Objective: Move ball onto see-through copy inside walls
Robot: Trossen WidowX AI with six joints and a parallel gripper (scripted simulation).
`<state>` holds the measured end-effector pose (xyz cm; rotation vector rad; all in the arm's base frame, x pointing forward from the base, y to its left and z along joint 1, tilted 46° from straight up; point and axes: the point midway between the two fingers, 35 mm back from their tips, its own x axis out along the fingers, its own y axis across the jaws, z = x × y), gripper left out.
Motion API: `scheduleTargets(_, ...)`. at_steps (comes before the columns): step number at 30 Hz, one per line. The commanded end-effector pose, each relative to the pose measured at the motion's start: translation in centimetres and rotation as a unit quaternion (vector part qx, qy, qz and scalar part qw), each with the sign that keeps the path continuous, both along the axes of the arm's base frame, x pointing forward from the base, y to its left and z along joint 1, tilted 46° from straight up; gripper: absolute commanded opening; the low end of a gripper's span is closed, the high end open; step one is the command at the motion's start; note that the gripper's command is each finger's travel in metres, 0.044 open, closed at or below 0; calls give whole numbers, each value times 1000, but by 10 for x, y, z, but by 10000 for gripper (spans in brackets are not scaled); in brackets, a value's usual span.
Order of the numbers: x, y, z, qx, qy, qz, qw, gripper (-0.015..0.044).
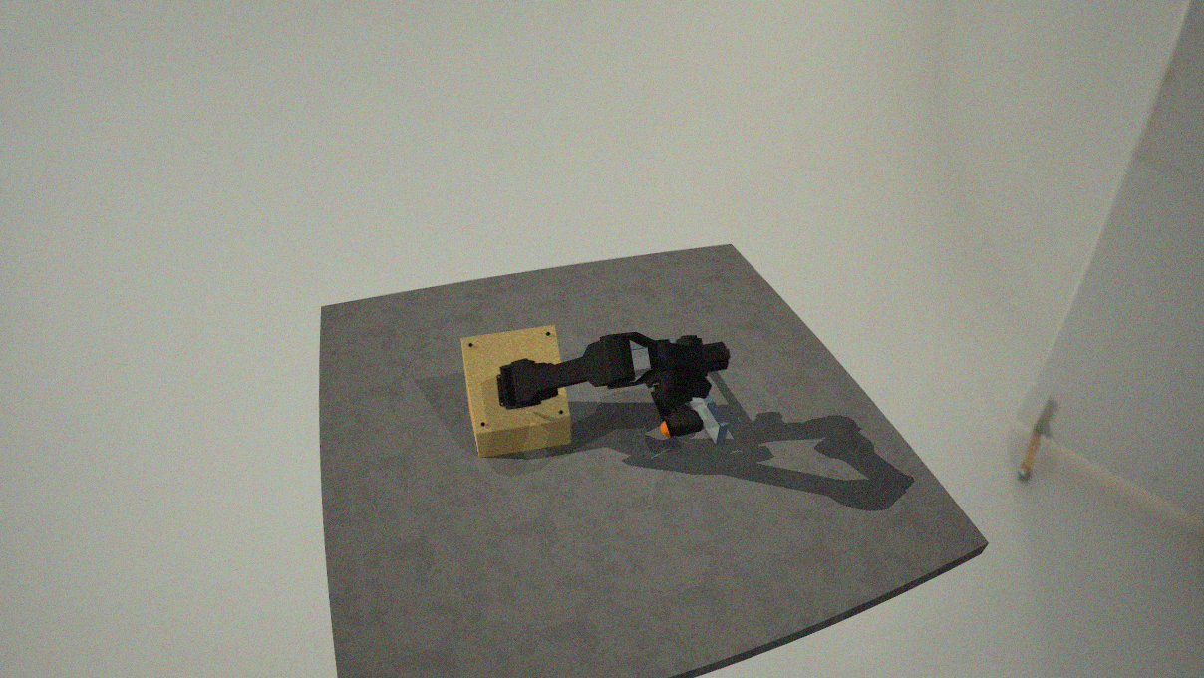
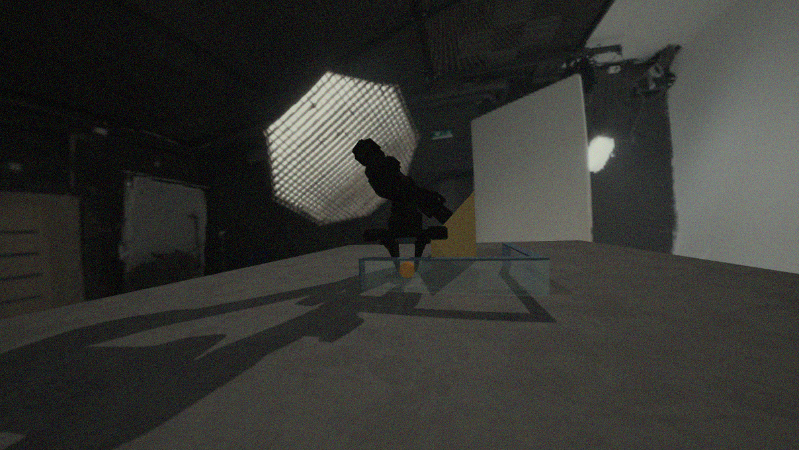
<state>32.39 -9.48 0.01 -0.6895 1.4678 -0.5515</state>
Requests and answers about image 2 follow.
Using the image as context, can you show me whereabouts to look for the low clear glass walls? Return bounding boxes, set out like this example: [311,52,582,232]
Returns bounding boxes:
[360,260,550,296]

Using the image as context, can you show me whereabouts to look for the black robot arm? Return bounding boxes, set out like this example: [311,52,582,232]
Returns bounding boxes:
[352,138,454,237]

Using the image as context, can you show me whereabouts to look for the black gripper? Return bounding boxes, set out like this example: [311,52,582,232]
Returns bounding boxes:
[363,202,448,257]

